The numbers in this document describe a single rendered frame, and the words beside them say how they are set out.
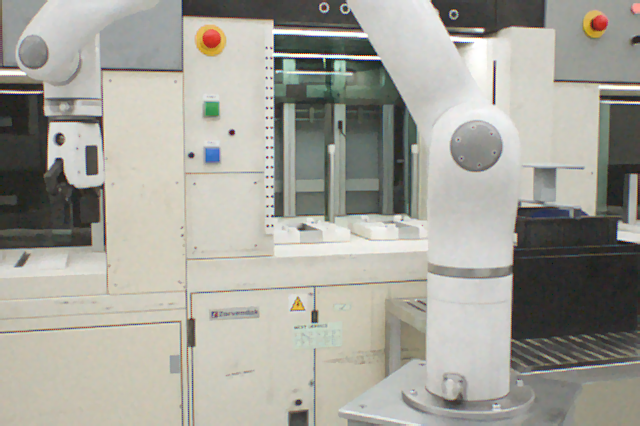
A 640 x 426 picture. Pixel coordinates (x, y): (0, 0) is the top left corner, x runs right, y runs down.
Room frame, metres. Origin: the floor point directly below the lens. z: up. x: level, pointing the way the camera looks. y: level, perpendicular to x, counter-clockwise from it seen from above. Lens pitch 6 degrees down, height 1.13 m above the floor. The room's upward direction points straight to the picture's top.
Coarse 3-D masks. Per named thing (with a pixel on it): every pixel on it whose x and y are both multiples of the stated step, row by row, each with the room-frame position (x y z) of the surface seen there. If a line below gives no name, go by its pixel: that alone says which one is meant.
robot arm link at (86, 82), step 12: (96, 36) 1.15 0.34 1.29; (84, 48) 1.12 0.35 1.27; (96, 48) 1.15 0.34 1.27; (84, 60) 1.11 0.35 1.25; (96, 60) 1.15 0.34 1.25; (84, 72) 1.12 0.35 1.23; (96, 72) 1.14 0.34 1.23; (48, 84) 1.12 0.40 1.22; (60, 84) 1.11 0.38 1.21; (72, 84) 1.11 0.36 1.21; (84, 84) 1.12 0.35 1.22; (96, 84) 1.14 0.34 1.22; (48, 96) 1.12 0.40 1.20; (60, 96) 1.11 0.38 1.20; (72, 96) 1.12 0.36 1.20; (84, 96) 1.12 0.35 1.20; (96, 96) 1.14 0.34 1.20
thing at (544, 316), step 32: (544, 256) 1.38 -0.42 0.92; (576, 256) 1.40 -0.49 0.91; (608, 256) 1.42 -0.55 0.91; (512, 288) 1.38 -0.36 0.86; (544, 288) 1.38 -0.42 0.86; (576, 288) 1.40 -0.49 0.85; (608, 288) 1.42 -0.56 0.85; (512, 320) 1.38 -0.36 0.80; (544, 320) 1.38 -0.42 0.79; (576, 320) 1.40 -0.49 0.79; (608, 320) 1.42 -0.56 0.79
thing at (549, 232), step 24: (552, 168) 1.52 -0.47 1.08; (576, 168) 1.52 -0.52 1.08; (552, 192) 1.52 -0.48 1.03; (528, 216) 1.64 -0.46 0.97; (576, 216) 1.42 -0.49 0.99; (600, 216) 1.44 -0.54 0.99; (528, 240) 1.41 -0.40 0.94; (552, 240) 1.42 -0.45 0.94; (576, 240) 1.44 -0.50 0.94; (600, 240) 1.45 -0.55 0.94
